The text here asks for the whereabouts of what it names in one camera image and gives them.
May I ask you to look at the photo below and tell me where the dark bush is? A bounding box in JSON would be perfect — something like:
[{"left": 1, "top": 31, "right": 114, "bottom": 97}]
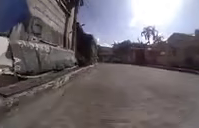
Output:
[{"left": 74, "top": 22, "right": 99, "bottom": 67}]

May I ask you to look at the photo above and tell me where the grey concrete road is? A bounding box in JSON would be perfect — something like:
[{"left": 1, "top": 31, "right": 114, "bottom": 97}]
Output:
[{"left": 0, "top": 62, "right": 199, "bottom": 128}]

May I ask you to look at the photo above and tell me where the wooden pole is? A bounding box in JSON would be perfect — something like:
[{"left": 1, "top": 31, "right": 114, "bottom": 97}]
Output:
[{"left": 70, "top": 0, "right": 81, "bottom": 53}]

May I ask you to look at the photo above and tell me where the palm tree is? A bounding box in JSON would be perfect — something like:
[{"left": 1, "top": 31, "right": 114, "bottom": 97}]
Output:
[{"left": 140, "top": 25, "right": 165, "bottom": 45}]

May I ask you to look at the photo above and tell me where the grey concrete block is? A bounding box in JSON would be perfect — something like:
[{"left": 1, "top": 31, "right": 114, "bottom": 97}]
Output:
[{"left": 7, "top": 39, "right": 78, "bottom": 76}]

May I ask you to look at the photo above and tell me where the raised concrete kerb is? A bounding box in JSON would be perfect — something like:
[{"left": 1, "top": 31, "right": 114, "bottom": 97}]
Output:
[{"left": 0, "top": 63, "right": 96, "bottom": 111}]

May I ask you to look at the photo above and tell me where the grey wooden building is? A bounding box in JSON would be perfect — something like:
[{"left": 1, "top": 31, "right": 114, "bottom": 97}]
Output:
[{"left": 9, "top": 0, "right": 77, "bottom": 52}]

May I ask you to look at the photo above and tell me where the building with sloped roof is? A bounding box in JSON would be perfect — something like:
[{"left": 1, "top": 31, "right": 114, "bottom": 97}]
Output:
[{"left": 166, "top": 29, "right": 199, "bottom": 51}]

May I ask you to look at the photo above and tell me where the low brown wall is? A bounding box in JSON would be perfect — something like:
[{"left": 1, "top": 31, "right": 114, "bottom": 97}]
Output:
[{"left": 98, "top": 43, "right": 199, "bottom": 74}]

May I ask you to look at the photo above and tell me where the blue wall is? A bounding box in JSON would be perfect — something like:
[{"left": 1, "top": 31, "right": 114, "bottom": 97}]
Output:
[{"left": 0, "top": 0, "right": 31, "bottom": 39}]

